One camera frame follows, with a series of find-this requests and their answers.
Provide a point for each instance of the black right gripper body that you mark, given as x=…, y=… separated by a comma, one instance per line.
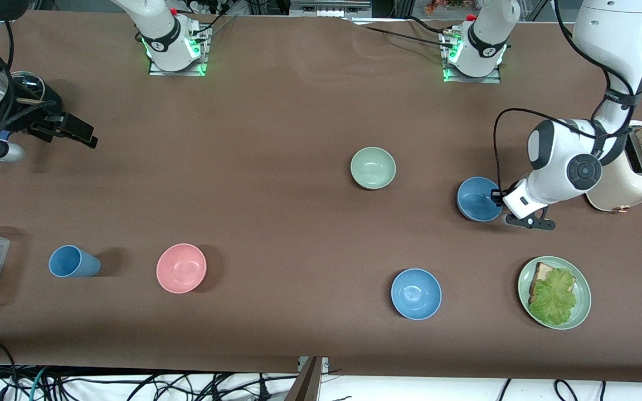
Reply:
x=35, y=107

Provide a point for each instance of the blue bowl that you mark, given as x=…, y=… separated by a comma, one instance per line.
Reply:
x=416, y=294
x=474, y=200

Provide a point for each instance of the light green bowl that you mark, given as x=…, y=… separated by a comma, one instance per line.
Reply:
x=373, y=168

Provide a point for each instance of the pink bowl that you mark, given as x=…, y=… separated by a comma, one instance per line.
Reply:
x=181, y=268

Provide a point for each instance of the white bread slice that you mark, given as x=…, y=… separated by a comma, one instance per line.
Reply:
x=543, y=274

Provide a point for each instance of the green lettuce leaf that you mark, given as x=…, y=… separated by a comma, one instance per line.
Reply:
x=555, y=298

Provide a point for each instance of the light green plate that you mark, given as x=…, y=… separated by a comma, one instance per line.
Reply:
x=583, y=298

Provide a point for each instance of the blue cup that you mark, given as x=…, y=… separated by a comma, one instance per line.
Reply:
x=73, y=262

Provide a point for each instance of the cream white toaster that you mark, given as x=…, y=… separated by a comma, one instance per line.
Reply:
x=638, y=189

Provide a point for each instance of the grey power strip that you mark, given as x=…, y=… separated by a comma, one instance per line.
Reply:
x=329, y=6

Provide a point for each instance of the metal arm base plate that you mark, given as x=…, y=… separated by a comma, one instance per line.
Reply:
x=205, y=55
x=448, y=69

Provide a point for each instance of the aluminium table bracket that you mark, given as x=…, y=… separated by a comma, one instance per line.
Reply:
x=307, y=381

